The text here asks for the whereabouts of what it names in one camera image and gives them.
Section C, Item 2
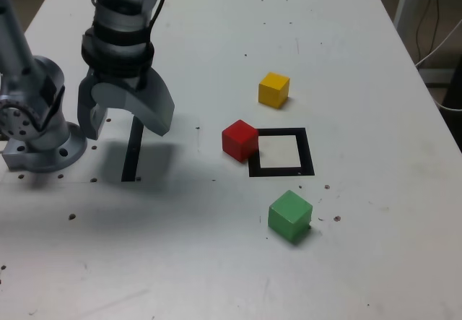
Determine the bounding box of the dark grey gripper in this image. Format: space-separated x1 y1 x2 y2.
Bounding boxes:
77 67 176 141

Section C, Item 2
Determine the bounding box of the red cube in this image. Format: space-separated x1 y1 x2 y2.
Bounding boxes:
221 119 260 163

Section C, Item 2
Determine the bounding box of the yellow cube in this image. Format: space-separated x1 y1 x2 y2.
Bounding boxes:
258 72 292 111

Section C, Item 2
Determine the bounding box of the green cube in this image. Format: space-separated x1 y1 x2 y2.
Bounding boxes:
267 189 313 246

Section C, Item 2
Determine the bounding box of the black tape square outline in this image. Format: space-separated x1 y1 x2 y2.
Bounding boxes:
248 127 315 178

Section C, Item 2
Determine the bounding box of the black tape strip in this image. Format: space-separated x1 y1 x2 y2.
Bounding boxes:
121 116 145 183

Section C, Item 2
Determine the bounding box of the grey box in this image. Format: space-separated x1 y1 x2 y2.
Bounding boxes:
418 67 456 89

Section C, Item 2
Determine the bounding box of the white metal post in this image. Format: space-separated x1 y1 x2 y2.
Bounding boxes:
392 0 414 38

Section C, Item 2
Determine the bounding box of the black cable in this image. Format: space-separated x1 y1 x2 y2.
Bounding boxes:
429 0 442 53
414 0 435 59

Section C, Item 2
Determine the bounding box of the white cable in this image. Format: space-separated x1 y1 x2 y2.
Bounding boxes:
414 22 462 68
431 88 462 112

